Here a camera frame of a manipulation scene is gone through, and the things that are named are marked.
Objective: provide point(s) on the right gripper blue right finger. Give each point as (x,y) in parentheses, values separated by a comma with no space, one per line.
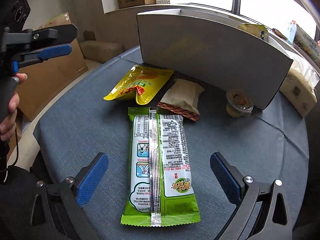
(229,178)

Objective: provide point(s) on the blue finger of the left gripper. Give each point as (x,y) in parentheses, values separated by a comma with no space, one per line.
(35,57)
(42,38)

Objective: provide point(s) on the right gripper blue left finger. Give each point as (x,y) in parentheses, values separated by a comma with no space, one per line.
(89,178)

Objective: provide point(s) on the green white long snack pack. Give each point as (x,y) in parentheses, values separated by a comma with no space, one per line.
(161,190)

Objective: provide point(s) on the jelly cup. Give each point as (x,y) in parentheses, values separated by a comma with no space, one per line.
(238,105)

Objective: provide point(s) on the beige checkered cracker pack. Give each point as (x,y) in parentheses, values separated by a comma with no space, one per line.
(182,98)

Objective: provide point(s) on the yellow corn snack pouch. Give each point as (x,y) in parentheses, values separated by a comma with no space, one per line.
(140,83)

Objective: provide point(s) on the yellow green chips bag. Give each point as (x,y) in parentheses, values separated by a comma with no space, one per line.
(258,30)

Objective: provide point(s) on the person left hand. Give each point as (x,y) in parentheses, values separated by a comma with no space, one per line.
(8,125)

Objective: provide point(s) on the flat cardboard sheet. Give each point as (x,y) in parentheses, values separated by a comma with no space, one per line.
(47,79)

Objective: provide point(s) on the blue grey table cloth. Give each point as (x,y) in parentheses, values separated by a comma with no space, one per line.
(267,145)

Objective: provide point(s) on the person left black sleeve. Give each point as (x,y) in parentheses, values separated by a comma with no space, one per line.
(18,190)

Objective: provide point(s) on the tissue paper pack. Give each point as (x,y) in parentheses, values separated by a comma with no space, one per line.
(299,84)

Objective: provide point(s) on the white cardboard storage box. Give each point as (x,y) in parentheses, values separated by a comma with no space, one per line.
(213,52)

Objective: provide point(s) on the small wrapper on sill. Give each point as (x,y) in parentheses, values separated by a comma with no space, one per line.
(278,33)

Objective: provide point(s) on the printed tissue box on sill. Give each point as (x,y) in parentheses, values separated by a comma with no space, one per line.
(299,37)

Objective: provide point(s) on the black window frame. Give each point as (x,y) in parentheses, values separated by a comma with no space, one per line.
(272,13)

